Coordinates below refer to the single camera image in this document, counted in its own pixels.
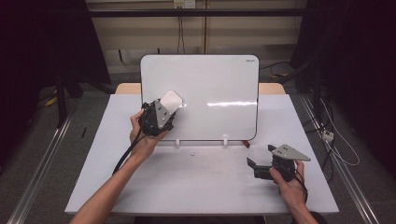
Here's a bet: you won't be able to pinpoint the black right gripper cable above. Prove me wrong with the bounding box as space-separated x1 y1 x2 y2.
281 164 309 203

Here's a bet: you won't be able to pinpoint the person's right hand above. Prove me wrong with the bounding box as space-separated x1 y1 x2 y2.
268 160 308 213

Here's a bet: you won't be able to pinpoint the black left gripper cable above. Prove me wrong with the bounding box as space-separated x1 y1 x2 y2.
111 130 146 175

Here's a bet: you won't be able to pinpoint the black horizontal bar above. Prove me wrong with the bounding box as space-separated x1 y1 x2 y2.
88 7 307 19

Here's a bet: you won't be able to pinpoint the white power strip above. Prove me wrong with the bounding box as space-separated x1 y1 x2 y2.
321 129 335 142

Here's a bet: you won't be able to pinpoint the black floor cables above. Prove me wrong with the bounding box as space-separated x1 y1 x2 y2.
304 92 336 183

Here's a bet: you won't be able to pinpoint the white wall socket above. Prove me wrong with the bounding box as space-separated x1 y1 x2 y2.
173 0 197 9

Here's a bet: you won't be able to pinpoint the white whiteboard eraser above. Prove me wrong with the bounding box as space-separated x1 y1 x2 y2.
159 90 184 114

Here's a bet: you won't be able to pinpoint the black hanging cable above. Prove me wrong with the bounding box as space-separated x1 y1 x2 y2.
177 7 185 55

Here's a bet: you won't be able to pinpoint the black metal stand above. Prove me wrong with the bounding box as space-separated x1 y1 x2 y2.
54 60 115 129

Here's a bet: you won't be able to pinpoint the white whiteboard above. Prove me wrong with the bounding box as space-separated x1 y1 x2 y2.
139 54 261 143

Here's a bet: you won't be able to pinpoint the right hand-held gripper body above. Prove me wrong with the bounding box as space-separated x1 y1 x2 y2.
252 144 312 183

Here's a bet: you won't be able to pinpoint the aluminium floor rail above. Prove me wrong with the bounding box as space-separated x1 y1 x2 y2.
299 93 380 224
7 114 75 224

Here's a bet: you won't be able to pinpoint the person's left hand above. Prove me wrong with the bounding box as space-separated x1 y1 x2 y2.
129 108 170 161

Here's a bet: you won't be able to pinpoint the light wooden table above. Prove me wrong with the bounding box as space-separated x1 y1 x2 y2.
114 81 287 95

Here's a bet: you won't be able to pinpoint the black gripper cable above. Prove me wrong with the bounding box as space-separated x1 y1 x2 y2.
281 164 309 203
111 130 146 175

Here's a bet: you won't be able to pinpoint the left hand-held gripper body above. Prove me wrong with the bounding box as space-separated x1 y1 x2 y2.
137 99 177 137

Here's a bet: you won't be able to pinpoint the white cable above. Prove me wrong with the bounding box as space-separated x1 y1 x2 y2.
319 98 361 167

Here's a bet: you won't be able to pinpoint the dark curtain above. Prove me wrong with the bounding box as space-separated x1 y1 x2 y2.
289 0 396 180
0 0 112 169

